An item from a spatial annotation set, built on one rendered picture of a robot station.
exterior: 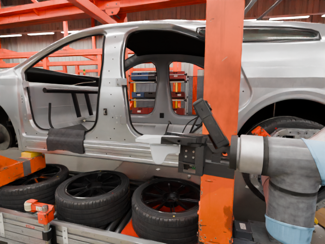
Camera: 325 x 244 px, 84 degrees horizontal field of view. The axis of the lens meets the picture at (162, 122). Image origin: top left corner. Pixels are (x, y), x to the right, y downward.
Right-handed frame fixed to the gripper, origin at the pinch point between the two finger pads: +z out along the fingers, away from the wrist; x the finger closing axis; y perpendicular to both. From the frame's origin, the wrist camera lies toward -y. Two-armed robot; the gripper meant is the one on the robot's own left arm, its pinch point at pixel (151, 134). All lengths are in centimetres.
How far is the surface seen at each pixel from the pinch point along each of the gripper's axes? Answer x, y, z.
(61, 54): 486, -253, 688
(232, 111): 50, -9, -16
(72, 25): 729, -531, 927
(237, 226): 98, 68, -21
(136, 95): 399, -67, 257
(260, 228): 134, 84, -39
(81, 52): 508, -262, 595
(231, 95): 48, -16, -16
